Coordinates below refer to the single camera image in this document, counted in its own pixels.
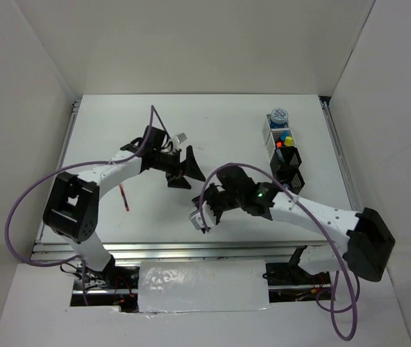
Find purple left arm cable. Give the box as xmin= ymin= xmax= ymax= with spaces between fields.
xmin=7 ymin=105 xmax=168 ymax=307

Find near black mesh container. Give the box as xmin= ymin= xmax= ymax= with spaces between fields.
xmin=274 ymin=168 xmax=305 ymax=194

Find blue cleaning gel jar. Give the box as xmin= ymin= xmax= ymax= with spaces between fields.
xmin=269 ymin=108 xmax=289 ymax=129

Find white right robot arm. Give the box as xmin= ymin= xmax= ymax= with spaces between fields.
xmin=190 ymin=166 xmax=395 ymax=283

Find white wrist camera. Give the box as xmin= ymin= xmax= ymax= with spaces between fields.
xmin=170 ymin=132 xmax=187 ymax=150
xmin=189 ymin=205 xmax=215 ymax=234

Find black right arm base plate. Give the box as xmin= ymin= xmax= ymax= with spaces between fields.
xmin=262 ymin=262 xmax=331 ymax=288

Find red wires under table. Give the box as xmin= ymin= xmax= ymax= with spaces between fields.
xmin=113 ymin=274 xmax=137 ymax=304

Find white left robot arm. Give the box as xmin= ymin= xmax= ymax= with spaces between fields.
xmin=43 ymin=127 xmax=205 ymax=288

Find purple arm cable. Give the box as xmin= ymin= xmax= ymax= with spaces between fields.
xmin=7 ymin=105 xmax=168 ymax=307
xmin=196 ymin=163 xmax=361 ymax=341

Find white foil cover sheet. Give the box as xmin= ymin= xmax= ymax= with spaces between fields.
xmin=138 ymin=260 xmax=270 ymax=313

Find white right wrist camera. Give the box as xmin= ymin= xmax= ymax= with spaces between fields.
xmin=189 ymin=205 xmax=215 ymax=234

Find blue highlighter marker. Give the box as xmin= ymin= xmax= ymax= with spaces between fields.
xmin=280 ymin=133 xmax=290 ymax=141

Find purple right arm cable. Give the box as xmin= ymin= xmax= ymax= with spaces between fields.
xmin=196 ymin=163 xmax=361 ymax=341

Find white mesh container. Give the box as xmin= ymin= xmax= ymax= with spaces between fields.
xmin=265 ymin=139 xmax=277 ymax=159
xmin=262 ymin=113 xmax=293 ymax=143

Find black mesh container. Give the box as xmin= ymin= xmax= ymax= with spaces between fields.
xmin=270 ymin=146 xmax=302 ymax=174
xmin=274 ymin=168 xmax=305 ymax=194

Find aluminium table edge rail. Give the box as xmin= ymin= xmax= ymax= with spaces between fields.
xmin=30 ymin=241 xmax=309 ymax=261

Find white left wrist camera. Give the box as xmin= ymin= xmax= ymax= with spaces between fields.
xmin=170 ymin=132 xmax=187 ymax=150

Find yellow highlighter marker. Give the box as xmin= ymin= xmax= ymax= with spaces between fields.
xmin=284 ymin=136 xmax=294 ymax=146

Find far white mesh container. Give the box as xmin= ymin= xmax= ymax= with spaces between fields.
xmin=262 ymin=113 xmax=293 ymax=143

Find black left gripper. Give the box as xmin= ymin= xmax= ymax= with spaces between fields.
xmin=152 ymin=145 xmax=205 ymax=189

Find blue ballpoint pen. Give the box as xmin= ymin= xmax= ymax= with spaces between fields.
xmin=276 ymin=149 xmax=285 ymax=163

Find red gel pen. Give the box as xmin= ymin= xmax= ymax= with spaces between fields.
xmin=118 ymin=184 xmax=130 ymax=212

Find far black mesh container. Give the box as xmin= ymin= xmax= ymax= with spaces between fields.
xmin=270 ymin=146 xmax=302 ymax=174

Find near white mesh container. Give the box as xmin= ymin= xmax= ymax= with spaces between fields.
xmin=265 ymin=139 xmax=277 ymax=159

